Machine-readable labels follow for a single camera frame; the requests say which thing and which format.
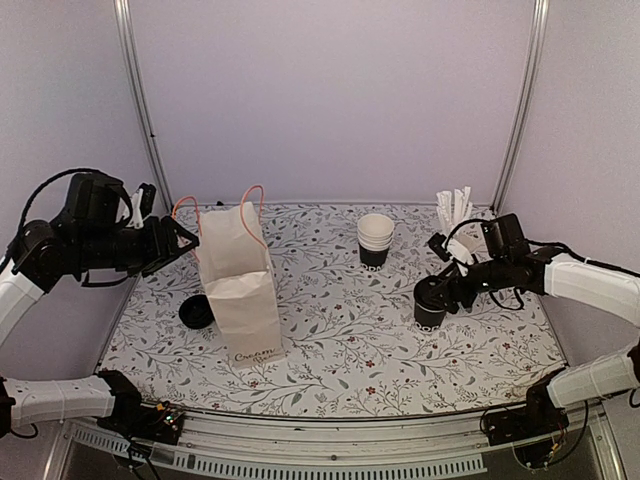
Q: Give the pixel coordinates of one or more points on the black left gripper camera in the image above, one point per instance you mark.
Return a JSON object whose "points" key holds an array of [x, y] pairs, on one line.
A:
{"points": [[142, 204]]}

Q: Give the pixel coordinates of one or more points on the paper takeout bag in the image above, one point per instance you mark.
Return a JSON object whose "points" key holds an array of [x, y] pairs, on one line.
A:
{"points": [[236, 274]]}

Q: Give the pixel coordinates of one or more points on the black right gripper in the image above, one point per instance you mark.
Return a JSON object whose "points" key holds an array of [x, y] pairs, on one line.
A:
{"points": [[452, 299]]}

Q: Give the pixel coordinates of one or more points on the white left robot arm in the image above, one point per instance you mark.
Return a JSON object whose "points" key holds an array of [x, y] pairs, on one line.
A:
{"points": [[32, 265]]}

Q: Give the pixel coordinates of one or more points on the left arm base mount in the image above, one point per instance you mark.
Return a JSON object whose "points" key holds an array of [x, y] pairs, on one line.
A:
{"points": [[161, 422]]}

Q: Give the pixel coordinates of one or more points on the floral tablecloth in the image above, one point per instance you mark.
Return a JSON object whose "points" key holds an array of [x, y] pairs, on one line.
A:
{"points": [[352, 348]]}

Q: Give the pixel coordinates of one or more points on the single black cup lid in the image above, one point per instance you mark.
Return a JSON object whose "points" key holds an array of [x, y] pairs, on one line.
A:
{"points": [[432, 294]]}

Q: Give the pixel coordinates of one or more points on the white cup with straws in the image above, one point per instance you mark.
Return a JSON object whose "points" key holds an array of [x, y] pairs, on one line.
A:
{"points": [[454, 207]]}

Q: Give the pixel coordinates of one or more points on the stack of black paper cups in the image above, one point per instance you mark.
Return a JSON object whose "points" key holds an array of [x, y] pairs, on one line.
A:
{"points": [[375, 234]]}

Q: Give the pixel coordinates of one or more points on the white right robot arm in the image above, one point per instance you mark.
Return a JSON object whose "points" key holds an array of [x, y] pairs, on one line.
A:
{"points": [[594, 306]]}

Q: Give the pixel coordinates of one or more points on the aluminium front rail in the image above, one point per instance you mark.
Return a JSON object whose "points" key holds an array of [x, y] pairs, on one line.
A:
{"points": [[233, 446]]}

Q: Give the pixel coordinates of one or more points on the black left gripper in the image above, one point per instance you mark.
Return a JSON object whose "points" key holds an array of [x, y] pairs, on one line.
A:
{"points": [[160, 251]]}

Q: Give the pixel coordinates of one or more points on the single black paper cup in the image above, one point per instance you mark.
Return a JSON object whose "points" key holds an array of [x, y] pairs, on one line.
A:
{"points": [[426, 319]]}

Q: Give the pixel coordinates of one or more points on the stack of black cup lids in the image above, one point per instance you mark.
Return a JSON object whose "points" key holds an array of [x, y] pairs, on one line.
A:
{"points": [[195, 312]]}

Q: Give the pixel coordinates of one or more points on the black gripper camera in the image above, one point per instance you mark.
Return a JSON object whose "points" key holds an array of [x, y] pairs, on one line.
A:
{"points": [[450, 250], [142, 204]]}

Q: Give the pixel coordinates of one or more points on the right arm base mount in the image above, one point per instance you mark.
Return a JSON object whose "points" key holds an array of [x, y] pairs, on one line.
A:
{"points": [[538, 417]]}

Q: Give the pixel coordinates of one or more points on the black right gripper camera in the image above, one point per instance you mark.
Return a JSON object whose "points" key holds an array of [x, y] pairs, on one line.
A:
{"points": [[450, 250]]}

